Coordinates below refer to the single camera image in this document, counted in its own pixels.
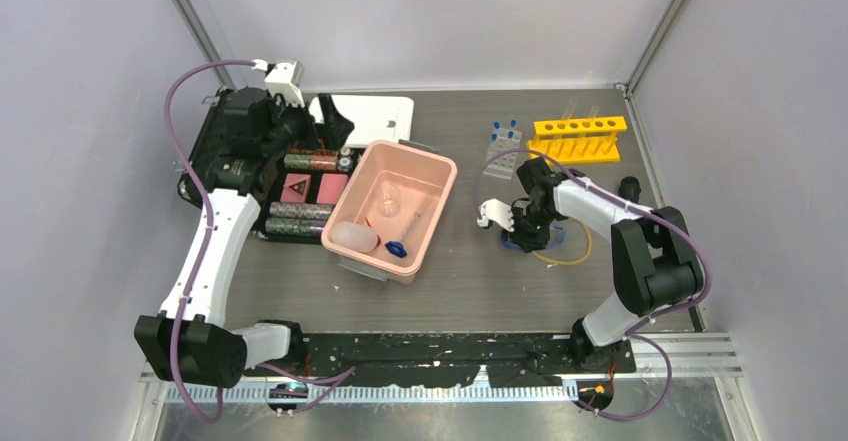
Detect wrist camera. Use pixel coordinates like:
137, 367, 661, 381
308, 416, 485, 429
476, 198, 515, 232
252, 59, 306, 108

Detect small glass beaker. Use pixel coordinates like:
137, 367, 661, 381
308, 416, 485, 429
375, 182, 402, 218

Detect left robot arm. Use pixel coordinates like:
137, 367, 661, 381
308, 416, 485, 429
134, 88, 355, 388

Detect black flashlight orange end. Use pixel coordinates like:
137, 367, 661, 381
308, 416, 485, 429
617, 176, 642, 203

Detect blue safety glasses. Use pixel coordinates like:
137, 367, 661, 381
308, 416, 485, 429
499, 225, 566, 253

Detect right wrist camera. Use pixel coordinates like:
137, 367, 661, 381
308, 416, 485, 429
476, 198, 515, 232

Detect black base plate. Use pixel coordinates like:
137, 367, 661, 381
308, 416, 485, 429
271, 333, 636, 388

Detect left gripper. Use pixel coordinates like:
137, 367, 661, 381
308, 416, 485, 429
262, 89, 353, 160

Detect pink plastic bin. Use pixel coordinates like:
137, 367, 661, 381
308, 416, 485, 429
321, 140, 458, 284

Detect white bin lid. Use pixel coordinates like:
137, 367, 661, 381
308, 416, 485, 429
330, 94, 414, 149

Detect white wash bottle red cap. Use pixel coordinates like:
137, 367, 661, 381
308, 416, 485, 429
330, 221, 381, 253

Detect clear tube rack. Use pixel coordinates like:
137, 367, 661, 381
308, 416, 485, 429
482, 128, 522, 180

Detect yellow test tube rack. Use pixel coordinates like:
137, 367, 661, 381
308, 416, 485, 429
526, 116, 628, 165

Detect yellow rubber tube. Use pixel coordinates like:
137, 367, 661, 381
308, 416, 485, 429
533, 219, 593, 267

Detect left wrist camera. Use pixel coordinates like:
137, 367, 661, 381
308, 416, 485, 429
252, 59, 306, 108

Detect black poker chip case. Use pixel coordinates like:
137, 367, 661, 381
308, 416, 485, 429
188, 87, 357, 245

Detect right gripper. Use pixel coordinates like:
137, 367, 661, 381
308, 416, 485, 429
501, 204, 558, 253

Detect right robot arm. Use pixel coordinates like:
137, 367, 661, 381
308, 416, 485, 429
505, 158, 706, 372

